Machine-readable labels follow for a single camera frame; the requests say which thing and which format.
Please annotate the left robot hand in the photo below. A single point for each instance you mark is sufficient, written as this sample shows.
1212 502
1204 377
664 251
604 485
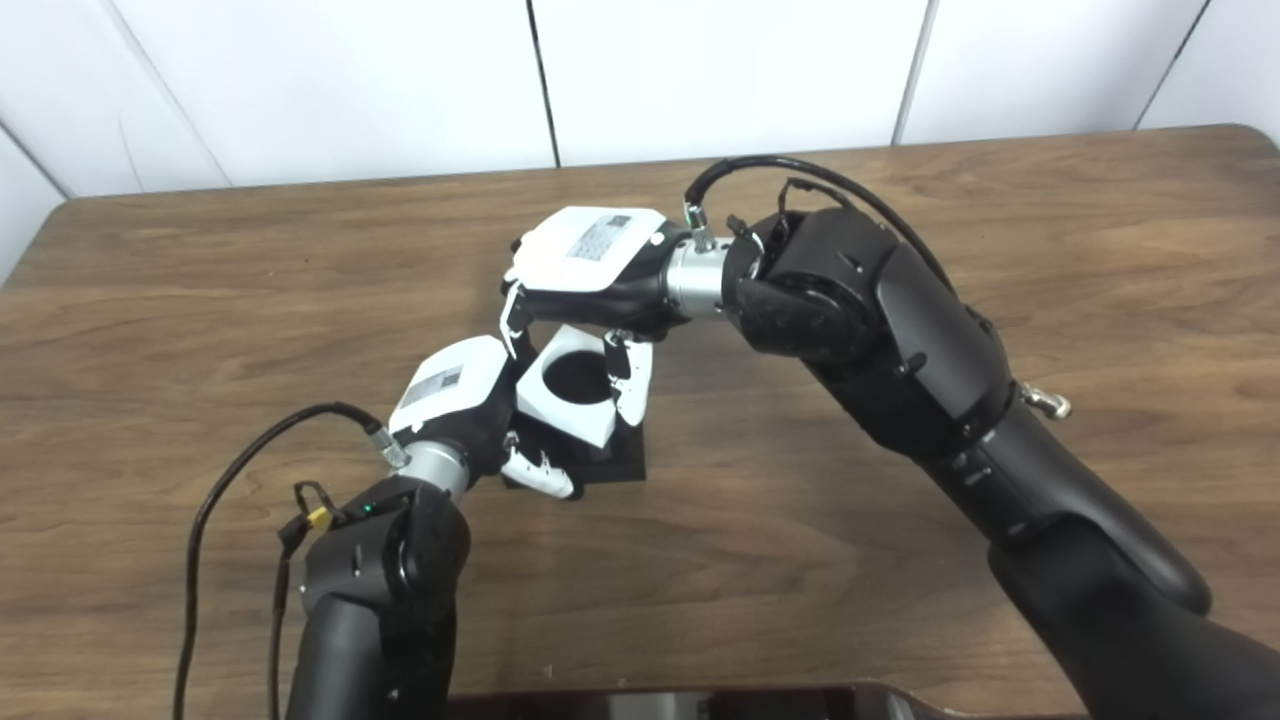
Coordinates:
460 380

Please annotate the white square piece with hole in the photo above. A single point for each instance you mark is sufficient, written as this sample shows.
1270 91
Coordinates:
560 415

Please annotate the black peg with square base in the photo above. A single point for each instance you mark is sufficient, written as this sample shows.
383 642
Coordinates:
578 378

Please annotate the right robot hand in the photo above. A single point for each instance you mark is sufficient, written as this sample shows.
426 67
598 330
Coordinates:
590 260

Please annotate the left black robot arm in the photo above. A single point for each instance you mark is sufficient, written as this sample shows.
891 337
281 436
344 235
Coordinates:
380 600

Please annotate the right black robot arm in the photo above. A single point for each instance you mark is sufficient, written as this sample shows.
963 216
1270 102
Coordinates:
930 360

